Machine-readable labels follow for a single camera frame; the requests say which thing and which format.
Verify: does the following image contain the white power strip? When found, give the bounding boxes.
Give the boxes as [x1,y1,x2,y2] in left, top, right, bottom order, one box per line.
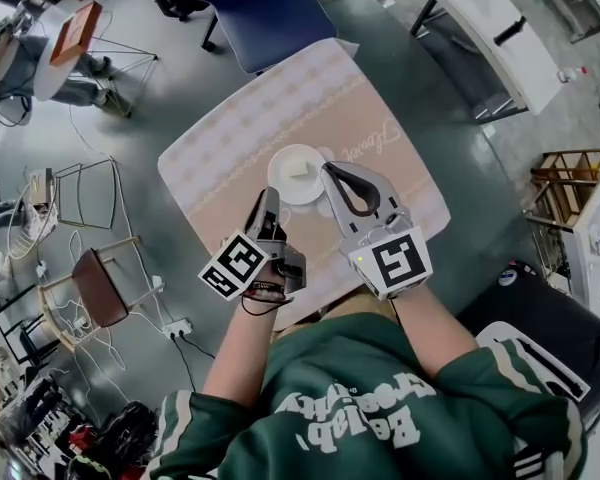
[162,317,194,340]

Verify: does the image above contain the wooden slatted rack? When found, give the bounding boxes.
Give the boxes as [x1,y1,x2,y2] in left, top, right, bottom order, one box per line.
[524,148,600,279]

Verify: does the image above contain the person's tan trousers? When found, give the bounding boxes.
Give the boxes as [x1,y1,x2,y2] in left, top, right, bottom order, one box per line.
[324,290,399,327]

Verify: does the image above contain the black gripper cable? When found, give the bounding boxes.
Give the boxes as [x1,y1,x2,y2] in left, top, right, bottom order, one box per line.
[240,287,294,317]

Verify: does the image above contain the person's green sweatshirt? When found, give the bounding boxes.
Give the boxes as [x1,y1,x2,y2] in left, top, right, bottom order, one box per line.
[149,312,589,480]

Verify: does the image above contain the black bottle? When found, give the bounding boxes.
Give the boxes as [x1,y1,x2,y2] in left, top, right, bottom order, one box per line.
[493,16,528,47]

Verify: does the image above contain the white wire basket table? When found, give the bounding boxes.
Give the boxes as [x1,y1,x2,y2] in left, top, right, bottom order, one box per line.
[7,156,120,262]

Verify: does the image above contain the white long table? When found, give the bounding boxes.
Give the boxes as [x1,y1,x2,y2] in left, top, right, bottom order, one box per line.
[410,0,564,122]

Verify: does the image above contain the table with pink tablecloth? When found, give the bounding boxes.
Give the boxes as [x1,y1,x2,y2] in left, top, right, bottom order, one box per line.
[157,37,452,332]

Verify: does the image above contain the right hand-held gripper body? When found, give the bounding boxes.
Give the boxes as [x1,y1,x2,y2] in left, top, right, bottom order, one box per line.
[338,207,434,302]

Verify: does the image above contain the orange box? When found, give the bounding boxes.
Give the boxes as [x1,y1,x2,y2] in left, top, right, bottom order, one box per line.
[49,0,104,67]

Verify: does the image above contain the white round plate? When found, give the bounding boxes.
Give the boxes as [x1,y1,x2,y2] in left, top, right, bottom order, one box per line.
[267,143,331,207]

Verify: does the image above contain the black power cable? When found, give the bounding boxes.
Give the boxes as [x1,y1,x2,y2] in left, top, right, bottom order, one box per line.
[172,335,216,394]

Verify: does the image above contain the black bag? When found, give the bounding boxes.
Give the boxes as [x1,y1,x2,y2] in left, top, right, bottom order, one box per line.
[69,400,159,480]

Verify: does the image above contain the person's right forearm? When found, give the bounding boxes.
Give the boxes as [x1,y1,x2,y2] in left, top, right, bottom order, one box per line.
[394,282,484,379]

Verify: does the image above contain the wooden chair with brown seat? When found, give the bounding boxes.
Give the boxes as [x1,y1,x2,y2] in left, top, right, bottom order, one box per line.
[38,235,165,354]

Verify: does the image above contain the blue chair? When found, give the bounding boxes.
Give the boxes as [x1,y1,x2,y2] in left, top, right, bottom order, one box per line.
[187,0,339,75]

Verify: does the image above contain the black frame stool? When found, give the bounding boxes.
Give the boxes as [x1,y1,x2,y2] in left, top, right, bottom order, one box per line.
[0,282,56,369]

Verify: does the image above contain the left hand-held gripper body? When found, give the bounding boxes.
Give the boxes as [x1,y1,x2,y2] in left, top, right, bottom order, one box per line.
[198,227,307,302]

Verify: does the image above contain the white round wire-leg side table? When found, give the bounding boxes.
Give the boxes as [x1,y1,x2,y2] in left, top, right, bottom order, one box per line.
[32,2,160,119]

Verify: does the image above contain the white floor cables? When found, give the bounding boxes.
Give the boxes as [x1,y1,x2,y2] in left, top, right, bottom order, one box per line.
[29,102,191,409]

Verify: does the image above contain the person's left forearm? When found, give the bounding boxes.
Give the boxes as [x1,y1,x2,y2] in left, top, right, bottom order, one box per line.
[202,292,286,399]

